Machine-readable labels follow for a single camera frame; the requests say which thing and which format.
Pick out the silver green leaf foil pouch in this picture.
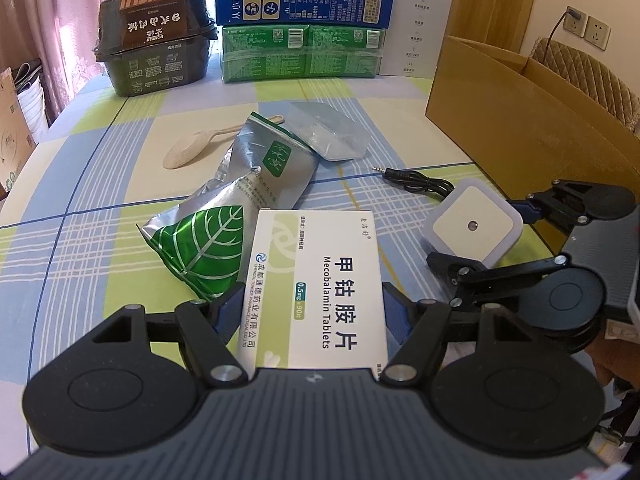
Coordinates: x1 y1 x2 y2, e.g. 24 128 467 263
138 167 266 300

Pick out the pink patterned curtain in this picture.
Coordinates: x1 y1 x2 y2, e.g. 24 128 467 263
0 0 104 120

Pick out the white carton box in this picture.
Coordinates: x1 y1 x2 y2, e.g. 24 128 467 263
378 0 451 79

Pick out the large open cardboard box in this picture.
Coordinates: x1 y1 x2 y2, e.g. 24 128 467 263
424 34 640 256

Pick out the brown cardboard box left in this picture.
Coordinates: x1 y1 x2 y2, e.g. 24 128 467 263
0 68 36 194

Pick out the wall power socket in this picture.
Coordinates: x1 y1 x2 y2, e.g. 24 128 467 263
563 6 588 38

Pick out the grey power cable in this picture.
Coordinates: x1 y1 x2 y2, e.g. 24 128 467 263
543 12 574 53

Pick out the white square night light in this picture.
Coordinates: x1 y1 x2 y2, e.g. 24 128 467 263
423 178 524 268

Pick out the black audio cable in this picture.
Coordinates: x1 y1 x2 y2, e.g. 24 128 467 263
371 167 457 204

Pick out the brown quilted chair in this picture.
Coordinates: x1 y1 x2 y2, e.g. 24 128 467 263
530 37 639 136

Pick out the beige plastic spoon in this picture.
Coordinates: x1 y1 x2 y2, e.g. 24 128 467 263
162 114 286 170

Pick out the clear zip plastic bag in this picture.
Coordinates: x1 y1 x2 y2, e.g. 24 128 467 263
285 102 371 162

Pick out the black Honglu food container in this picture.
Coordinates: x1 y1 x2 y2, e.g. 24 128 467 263
93 0 217 98

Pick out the green packaged box stack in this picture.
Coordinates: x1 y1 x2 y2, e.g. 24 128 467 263
221 25 385 82

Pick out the checkered tablecloth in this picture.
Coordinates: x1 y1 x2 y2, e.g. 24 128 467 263
1 60 480 471

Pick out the silver foil tea pouch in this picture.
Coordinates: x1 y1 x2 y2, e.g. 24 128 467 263
212 112 319 209

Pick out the white green Mecobalamin tablet box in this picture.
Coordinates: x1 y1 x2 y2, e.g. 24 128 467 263
236 210 388 376

